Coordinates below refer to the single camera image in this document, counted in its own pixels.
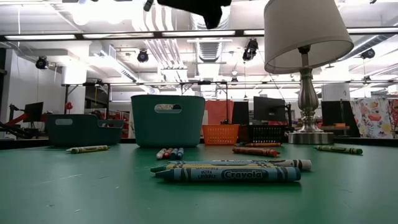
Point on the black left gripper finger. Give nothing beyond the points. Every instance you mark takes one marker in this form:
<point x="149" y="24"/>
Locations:
<point x="214" y="18"/>

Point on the tall teal plastic bin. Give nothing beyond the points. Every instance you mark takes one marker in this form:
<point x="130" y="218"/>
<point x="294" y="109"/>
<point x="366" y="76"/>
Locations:
<point x="168" y="130"/>

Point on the orange crayon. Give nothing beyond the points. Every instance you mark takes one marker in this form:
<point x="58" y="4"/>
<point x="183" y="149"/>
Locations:
<point x="256" y="152"/>
<point x="262" y="144"/>

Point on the black background robot arm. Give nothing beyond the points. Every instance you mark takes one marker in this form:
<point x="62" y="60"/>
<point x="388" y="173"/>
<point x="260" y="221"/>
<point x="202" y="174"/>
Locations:
<point x="225" y="122"/>

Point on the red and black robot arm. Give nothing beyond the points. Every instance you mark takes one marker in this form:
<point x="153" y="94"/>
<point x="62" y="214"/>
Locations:
<point x="18" y="118"/>

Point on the small black ceiling lamp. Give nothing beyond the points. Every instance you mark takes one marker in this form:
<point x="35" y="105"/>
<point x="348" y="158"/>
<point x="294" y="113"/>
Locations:
<point x="234" y="80"/>

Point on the silver lamp white shade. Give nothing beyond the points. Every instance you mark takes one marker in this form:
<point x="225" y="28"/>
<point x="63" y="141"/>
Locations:
<point x="304" y="31"/>

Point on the orange red panel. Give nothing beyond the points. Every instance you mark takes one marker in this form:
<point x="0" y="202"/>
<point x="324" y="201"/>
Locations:
<point x="217" y="110"/>

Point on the black upright panel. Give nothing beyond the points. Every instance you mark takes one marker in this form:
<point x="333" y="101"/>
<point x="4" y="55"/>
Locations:
<point x="241" y="112"/>

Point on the black computer monitor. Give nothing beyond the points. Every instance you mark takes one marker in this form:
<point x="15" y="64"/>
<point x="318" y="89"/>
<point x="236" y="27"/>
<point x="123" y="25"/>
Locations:
<point x="33" y="112"/>
<point x="269" y="109"/>
<point x="332" y="113"/>

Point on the orange plastic basket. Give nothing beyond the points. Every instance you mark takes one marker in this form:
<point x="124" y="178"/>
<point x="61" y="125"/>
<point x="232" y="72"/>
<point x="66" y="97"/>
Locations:
<point x="220" y="135"/>

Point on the black plastic basket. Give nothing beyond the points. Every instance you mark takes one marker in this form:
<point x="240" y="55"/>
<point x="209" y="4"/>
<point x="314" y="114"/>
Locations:
<point x="264" y="133"/>

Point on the dark shelving unit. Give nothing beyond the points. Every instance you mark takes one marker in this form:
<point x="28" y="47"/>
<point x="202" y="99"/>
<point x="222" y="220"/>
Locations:
<point x="96" y="96"/>

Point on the short blue crayon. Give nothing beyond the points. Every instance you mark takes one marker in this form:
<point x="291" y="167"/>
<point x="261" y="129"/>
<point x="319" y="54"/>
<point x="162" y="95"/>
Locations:
<point x="180" y="153"/>
<point x="173" y="154"/>

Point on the white cylindrical column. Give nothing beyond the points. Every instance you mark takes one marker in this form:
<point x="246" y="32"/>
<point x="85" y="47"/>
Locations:
<point x="335" y="91"/>

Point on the short white crayon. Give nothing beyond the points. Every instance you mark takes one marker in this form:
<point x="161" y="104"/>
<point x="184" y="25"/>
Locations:
<point x="160" y="154"/>

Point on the large green crayon yellow wrapper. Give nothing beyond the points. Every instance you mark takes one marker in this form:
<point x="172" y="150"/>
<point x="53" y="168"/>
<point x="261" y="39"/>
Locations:
<point x="186" y="167"/>

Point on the large blue crayon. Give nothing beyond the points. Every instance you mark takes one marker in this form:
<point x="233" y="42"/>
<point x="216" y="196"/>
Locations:
<point x="230" y="175"/>

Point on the red round object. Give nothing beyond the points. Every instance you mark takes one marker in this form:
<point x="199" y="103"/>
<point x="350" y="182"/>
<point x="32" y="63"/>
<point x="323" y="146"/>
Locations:
<point x="69" y="105"/>

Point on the large white crayon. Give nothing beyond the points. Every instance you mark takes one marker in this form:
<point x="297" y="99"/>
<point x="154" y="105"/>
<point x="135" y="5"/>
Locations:
<point x="300" y="164"/>

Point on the dark teal stepped bin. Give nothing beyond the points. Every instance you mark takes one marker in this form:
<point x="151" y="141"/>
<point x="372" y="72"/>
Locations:
<point x="77" y="133"/>

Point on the floral patterned cloth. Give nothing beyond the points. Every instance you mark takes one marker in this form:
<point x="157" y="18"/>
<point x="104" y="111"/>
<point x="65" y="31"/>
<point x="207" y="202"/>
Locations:
<point x="373" y="118"/>

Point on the black ceiling camera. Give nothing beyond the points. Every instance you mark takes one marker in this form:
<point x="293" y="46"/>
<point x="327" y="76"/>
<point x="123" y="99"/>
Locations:
<point x="368" y="53"/>
<point x="250" y="49"/>
<point x="143" y="56"/>
<point x="41" y="62"/>

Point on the black metal frame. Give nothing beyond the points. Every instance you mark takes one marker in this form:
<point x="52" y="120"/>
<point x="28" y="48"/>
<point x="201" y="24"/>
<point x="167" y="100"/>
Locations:
<point x="205" y="82"/>

